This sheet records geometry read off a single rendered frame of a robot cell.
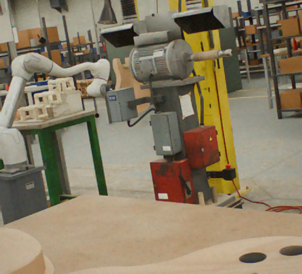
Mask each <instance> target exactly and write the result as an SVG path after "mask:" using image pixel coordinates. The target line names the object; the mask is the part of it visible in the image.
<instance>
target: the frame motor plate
mask: <svg viewBox="0 0 302 274"><path fill-rule="evenodd" d="M202 80H205V76H204V75H202V76H200V75H198V76H195V77H188V78H183V79H179V80H175V81H173V82H161V83H154V84H152V88H163V87H176V86H183V85H188V84H193V83H196V82H200V81H202ZM140 89H141V90H143V89H150V87H149V84H147V83H145V84H143V85H140Z"/></svg>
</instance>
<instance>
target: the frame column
mask: <svg viewBox="0 0 302 274"><path fill-rule="evenodd" d="M194 88H195V83H193V84H188V85H183V86H176V87H163V88H152V91H153V96H160V95H164V96H165V101H163V102H156V103H155V104H156V106H157V107H158V109H159V110H160V111H161V113H166V112H176V115H177V119H178V127H179V134H180V142H181V147H182V152H181V153H178V154H176V155H175V158H176V159H186V158H187V156H186V148H185V141H184V140H183V132H186V131H189V130H191V129H194V128H197V127H199V126H200V125H199V117H198V113H197V107H196V100H195V92H194ZM163 158H164V159H171V158H172V156H163ZM191 170H192V178H193V186H194V191H195V199H196V204H199V196H198V193H200V192H203V198H204V200H206V199H208V198H210V197H211V188H210V186H209V184H208V179H207V174H206V168H204V169H191Z"/></svg>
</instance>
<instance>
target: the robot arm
mask: <svg viewBox="0 0 302 274"><path fill-rule="evenodd" d="M11 67H12V76H13V79H12V81H11V84H10V86H9V90H8V93H7V96H6V99H5V102H4V106H3V109H2V112H1V115H0V159H2V160H3V161H4V169H3V170H1V171H0V173H5V174H16V173H19V172H22V171H26V170H30V169H34V168H35V165H31V164H28V160H27V152H26V148H25V143H24V139H23V137H22V134H21V133H20V132H19V130H17V129H15V128H11V127H12V124H13V123H14V120H15V116H16V114H17V111H18V107H19V104H20V101H21V98H22V95H23V92H24V88H25V85H26V83H27V82H28V81H29V80H30V79H31V77H32V75H33V74H34V73H35V72H42V73H45V74H49V75H54V76H57V77H69V76H72V75H75V74H78V73H79V72H82V71H85V70H90V71H91V74H92V75H93V76H94V81H93V83H92V84H91V85H89V86H88V87H87V94H88V95H90V96H92V97H104V96H107V92H108V91H112V90H115V85H114V84H107V80H108V78H109V73H110V63H109V62H108V61H107V60H106V59H100V60H98V61H97V62H96V63H92V62H84V63H82V64H78V65H77V66H75V67H71V68H67V69H63V68H61V67H59V66H57V65H56V63H54V62H53V61H51V60H50V59H48V58H47V57H45V56H42V55H40V54H36V53H28V54H25V55H20V56H18V57H16V58H15V59H14V60H13V62H12V66H11Z"/></svg>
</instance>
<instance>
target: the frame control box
mask: <svg viewBox="0 0 302 274"><path fill-rule="evenodd" d="M107 97H108V101H109V107H110V115H111V121H112V122H118V121H127V125H128V127H133V126H135V125H136V124H137V123H138V122H139V121H140V120H141V119H142V118H143V117H145V116H146V115H147V114H149V113H150V112H151V111H154V113H155V114H156V110H155V108H151V109H150V110H149V111H147V112H146V113H145V114H143V115H142V116H141V117H140V118H139V119H138V120H136V121H135V122H134V123H133V124H132V125H130V121H131V119H133V118H136V117H138V113H137V106H134V107H128V106H127V101H131V100H135V93H134V87H127V88H120V89H117V90H112V91H108V92H107Z"/></svg>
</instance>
